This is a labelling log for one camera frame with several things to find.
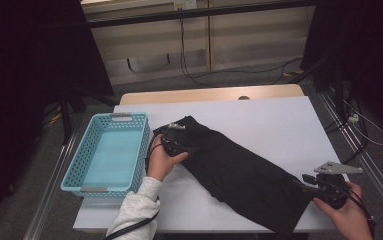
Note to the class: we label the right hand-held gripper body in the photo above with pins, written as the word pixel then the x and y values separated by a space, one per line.
pixel 332 168

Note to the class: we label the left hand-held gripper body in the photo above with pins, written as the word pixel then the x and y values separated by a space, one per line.
pixel 174 141

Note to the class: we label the light blue plastic basket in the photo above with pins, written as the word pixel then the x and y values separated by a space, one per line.
pixel 112 156

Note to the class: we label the black pants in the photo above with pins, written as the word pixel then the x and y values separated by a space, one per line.
pixel 239 173

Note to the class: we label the person's left hand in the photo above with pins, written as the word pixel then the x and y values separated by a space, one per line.
pixel 160 163

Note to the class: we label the person's right hand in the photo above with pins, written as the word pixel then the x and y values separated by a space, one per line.
pixel 349 221

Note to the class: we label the wooden table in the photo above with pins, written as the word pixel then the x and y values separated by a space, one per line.
pixel 179 95

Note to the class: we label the white plug adapter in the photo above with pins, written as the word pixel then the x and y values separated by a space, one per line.
pixel 353 118

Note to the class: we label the white table cover sheet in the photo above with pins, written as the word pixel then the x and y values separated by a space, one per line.
pixel 262 126

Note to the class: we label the black stand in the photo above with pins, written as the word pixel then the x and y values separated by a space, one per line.
pixel 66 123
pixel 338 86

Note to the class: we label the yellow floor tape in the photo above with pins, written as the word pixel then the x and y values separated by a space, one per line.
pixel 56 118
pixel 293 72

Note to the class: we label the beige cabinet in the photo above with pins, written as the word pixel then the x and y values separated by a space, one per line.
pixel 245 40

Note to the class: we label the black horizontal bar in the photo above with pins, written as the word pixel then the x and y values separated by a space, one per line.
pixel 195 12

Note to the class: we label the black curtain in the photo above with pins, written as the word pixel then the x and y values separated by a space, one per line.
pixel 19 66
pixel 372 40

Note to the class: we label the metal floor rail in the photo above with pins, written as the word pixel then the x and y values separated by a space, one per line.
pixel 45 200
pixel 379 186

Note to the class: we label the white wall socket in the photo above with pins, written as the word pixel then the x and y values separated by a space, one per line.
pixel 185 4

